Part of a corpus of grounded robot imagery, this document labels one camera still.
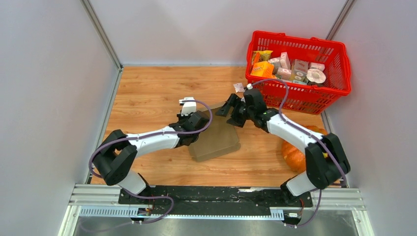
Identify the brown cardboard paper box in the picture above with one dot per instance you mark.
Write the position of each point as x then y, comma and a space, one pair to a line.
219, 139

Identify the white round tape roll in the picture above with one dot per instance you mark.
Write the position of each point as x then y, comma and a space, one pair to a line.
316, 76

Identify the white pink carton box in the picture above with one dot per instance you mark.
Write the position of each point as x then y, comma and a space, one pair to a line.
285, 61

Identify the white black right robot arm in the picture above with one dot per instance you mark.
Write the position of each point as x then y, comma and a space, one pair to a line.
325, 158

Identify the aluminium frame rail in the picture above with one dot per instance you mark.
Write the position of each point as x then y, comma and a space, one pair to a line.
95, 200

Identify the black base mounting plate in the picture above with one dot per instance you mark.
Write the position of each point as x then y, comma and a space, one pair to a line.
214, 200

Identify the small white paper packet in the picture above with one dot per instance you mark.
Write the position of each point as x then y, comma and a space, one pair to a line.
239, 87

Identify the orange snack box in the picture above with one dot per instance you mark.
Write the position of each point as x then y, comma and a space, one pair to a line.
263, 69

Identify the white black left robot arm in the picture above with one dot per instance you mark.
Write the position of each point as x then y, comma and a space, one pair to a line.
115, 156

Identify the yellow snack bag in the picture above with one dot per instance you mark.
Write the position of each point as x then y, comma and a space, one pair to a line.
259, 56

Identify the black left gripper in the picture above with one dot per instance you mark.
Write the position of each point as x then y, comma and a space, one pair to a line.
181, 118

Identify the orange pumpkin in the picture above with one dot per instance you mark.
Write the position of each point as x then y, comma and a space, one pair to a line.
293, 157

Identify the red plastic shopping basket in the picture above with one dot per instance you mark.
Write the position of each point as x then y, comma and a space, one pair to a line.
302, 98

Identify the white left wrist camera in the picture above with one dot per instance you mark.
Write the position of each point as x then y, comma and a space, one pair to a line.
188, 106

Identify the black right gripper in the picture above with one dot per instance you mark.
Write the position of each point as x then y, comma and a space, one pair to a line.
232, 100

